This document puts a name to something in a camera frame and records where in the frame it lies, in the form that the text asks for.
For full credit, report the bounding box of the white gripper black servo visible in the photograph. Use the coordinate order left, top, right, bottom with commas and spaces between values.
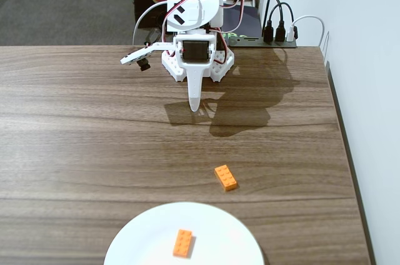
172, 32, 218, 113

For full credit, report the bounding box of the orange lego block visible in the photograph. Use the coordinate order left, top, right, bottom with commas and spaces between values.
214, 164, 239, 193
172, 229, 194, 259

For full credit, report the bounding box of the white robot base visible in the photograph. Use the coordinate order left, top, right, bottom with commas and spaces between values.
161, 47, 236, 83

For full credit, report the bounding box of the white round plate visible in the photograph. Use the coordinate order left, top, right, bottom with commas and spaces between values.
103, 201, 265, 265

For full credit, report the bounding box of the black usb hub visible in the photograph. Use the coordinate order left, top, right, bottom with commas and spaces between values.
229, 35, 298, 49

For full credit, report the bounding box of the dark navy folder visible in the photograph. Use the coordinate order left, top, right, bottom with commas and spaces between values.
222, 2, 262, 39

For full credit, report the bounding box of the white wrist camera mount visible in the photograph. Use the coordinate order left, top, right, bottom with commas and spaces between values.
120, 41, 175, 73

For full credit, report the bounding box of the thin white cable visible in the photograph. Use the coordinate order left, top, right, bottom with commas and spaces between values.
132, 1, 168, 47

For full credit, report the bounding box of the white usb cable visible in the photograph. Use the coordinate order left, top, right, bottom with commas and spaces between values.
287, 14, 325, 49

